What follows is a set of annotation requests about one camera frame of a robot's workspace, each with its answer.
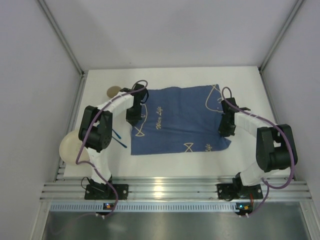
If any blue fish placemat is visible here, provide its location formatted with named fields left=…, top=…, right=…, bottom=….
left=131, top=84, right=231, bottom=156

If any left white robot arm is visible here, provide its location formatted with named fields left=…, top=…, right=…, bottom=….
left=75, top=80, right=149, bottom=186

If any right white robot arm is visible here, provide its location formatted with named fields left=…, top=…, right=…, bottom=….
left=218, top=97, right=298, bottom=197

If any beige cup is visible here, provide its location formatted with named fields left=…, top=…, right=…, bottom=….
left=106, top=86, right=122, bottom=99

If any blue metallic spoon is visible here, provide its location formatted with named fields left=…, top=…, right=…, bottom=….
left=113, top=137, right=127, bottom=148

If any cream round plate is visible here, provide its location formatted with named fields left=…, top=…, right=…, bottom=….
left=59, top=130, right=83, bottom=166

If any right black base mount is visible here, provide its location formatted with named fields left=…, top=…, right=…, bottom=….
left=216, top=183, right=240, bottom=202

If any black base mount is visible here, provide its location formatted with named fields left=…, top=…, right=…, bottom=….
left=216, top=183, right=240, bottom=202
left=84, top=184, right=129, bottom=200

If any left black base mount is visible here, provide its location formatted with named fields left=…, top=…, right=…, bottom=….
left=84, top=184, right=129, bottom=200

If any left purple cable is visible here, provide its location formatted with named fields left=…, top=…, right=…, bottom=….
left=74, top=79, right=149, bottom=219

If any aluminium rail frame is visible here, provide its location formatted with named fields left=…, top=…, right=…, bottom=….
left=40, top=165, right=312, bottom=202

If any right aluminium corner post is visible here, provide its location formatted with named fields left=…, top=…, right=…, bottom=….
left=258, top=0, right=306, bottom=75

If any aluminium corner post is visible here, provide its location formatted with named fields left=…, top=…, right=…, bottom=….
left=258, top=0, right=306, bottom=75
left=35, top=0, right=85, bottom=77

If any left aluminium corner post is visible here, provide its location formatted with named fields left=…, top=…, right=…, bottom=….
left=35, top=0, right=85, bottom=77

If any slotted grey cable duct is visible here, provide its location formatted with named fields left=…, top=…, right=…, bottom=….
left=50, top=201, right=252, bottom=213

